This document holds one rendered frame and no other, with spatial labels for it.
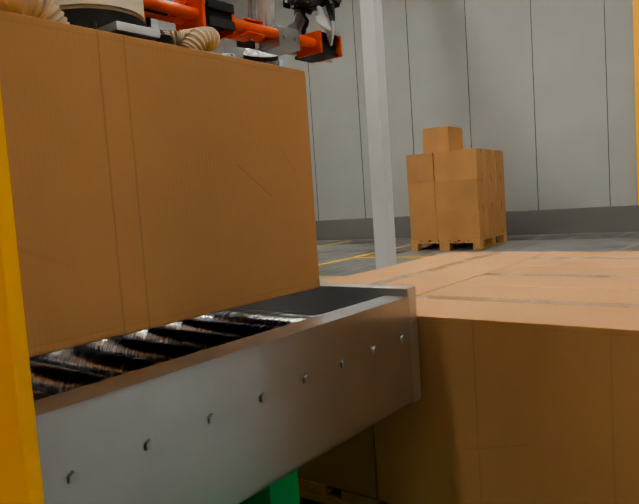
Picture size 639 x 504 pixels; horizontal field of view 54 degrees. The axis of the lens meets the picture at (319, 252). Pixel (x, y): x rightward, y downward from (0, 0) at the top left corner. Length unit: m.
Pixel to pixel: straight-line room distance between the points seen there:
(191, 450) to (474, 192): 7.92
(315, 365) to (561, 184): 10.20
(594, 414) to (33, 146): 0.92
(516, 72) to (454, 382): 10.26
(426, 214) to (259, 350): 8.03
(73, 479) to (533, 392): 0.77
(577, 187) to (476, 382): 9.83
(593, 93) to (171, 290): 10.32
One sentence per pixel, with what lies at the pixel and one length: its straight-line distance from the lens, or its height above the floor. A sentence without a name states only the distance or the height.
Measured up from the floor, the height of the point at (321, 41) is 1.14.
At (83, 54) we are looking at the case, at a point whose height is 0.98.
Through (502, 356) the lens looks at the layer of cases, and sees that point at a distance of 1.17.
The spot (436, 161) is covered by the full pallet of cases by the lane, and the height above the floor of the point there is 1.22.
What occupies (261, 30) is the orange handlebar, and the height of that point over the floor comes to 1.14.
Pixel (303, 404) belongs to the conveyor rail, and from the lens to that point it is 0.91.
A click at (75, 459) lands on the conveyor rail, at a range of 0.68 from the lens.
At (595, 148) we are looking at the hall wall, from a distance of 10.93.
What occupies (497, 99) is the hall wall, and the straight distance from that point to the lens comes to 11.36.
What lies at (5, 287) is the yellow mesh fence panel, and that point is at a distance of 0.50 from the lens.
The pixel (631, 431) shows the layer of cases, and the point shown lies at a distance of 1.14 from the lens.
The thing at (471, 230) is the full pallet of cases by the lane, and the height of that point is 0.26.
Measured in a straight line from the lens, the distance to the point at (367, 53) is 4.91.
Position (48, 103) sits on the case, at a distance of 0.84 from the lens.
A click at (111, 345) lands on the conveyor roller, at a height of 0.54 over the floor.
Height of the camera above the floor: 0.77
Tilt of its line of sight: 5 degrees down
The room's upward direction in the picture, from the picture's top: 4 degrees counter-clockwise
